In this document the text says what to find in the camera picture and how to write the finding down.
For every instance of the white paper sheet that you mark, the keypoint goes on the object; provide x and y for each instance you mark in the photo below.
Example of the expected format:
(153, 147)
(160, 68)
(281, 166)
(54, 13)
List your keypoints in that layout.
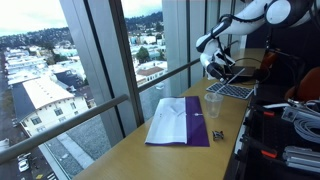
(168, 125)

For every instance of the translucent plastic straw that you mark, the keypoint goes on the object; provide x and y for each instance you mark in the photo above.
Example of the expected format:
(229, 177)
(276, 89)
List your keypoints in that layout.
(230, 80)

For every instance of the clear plastic cup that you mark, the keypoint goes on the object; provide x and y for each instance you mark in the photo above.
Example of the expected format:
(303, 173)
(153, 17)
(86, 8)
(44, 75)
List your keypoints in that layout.
(213, 104)

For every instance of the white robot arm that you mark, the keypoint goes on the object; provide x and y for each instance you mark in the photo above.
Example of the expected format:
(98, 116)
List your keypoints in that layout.
(274, 13)

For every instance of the black equipment case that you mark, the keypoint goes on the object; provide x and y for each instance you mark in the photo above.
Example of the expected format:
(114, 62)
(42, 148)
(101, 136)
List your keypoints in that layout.
(260, 145)

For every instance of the black metal staple remover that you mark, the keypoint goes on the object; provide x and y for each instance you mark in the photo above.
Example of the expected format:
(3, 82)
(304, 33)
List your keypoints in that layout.
(217, 135)

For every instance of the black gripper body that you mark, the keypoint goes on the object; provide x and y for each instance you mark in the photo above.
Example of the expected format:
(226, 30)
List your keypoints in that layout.
(215, 70)

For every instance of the metal window railing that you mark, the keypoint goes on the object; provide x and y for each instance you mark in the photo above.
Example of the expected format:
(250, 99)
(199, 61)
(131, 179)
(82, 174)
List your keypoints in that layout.
(33, 142)

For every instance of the black laptop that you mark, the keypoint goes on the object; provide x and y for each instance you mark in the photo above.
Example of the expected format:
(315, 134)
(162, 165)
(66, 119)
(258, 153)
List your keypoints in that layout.
(248, 72)

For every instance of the purple folder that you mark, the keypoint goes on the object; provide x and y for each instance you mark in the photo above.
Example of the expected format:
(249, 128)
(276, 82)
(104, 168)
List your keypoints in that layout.
(196, 127)

